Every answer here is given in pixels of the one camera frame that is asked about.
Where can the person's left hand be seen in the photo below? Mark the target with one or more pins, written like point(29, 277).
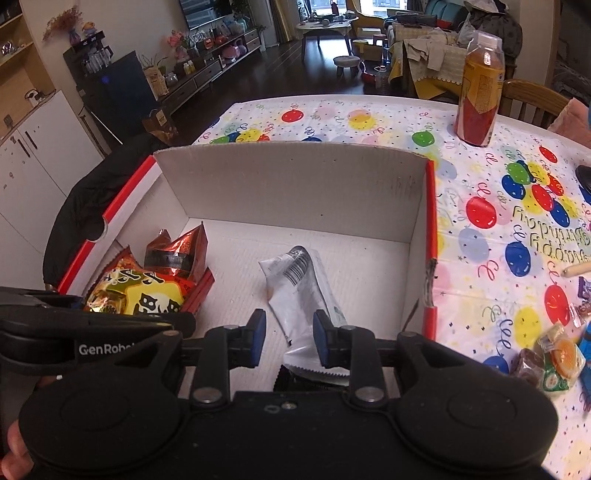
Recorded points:
point(18, 454)

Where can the black tall appliance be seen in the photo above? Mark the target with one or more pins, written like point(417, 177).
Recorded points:
point(115, 92)

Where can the pink cushion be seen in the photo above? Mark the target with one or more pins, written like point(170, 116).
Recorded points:
point(572, 122)

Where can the wooden wall shelf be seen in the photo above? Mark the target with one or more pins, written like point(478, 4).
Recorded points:
point(16, 55)

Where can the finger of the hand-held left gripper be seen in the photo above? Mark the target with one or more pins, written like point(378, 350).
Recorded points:
point(41, 299)
point(138, 325)

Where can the yellow paper bag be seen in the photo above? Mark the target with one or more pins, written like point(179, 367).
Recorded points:
point(156, 81)

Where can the silver snack packet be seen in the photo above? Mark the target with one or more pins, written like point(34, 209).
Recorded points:
point(304, 304)

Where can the brown paper bag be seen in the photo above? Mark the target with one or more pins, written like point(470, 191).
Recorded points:
point(159, 123)

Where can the round coffee table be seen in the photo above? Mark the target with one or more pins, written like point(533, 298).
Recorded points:
point(325, 28)

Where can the yellow stool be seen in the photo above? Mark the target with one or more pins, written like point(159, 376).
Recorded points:
point(360, 46)

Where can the small brown wrapped snack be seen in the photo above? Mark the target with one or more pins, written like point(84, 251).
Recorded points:
point(528, 369)

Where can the sofa with cream cover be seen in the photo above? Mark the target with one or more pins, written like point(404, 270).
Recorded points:
point(429, 60)

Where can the long tv cabinet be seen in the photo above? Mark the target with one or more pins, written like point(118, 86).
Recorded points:
point(207, 69)

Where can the pile of clothes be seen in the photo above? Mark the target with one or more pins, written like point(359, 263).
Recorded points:
point(494, 23)

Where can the white and red cardboard box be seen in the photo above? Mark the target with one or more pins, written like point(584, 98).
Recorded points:
point(295, 194)

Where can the black jacket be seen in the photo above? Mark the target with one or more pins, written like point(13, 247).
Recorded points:
point(87, 203)

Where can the pink flower bouquet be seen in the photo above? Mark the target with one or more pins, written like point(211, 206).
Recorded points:
point(176, 44)

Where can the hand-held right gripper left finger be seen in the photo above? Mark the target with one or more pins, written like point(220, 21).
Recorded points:
point(259, 339)

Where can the television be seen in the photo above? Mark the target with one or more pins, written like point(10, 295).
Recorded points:
point(205, 11)

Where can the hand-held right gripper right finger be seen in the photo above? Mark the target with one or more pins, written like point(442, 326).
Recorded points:
point(320, 341)

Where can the balloon print tablecloth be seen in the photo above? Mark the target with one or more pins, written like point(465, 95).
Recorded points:
point(485, 258)

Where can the blue snack packet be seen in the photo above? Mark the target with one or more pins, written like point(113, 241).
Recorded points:
point(586, 346)

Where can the purple wrapped candy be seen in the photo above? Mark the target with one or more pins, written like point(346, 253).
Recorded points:
point(585, 290)

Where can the yellow and orange snack packet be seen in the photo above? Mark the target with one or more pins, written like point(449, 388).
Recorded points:
point(138, 286)

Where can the orange and red drink bottle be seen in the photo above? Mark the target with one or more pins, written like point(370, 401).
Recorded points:
point(478, 92)

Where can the grey round stool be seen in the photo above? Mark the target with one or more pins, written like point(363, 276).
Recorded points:
point(348, 62)

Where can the brown and red snack packet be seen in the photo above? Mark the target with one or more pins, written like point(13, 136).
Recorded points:
point(184, 254)

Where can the white cabinet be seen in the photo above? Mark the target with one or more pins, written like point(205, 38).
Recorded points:
point(32, 157)

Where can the wooden chair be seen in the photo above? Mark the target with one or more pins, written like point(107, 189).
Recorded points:
point(531, 99)

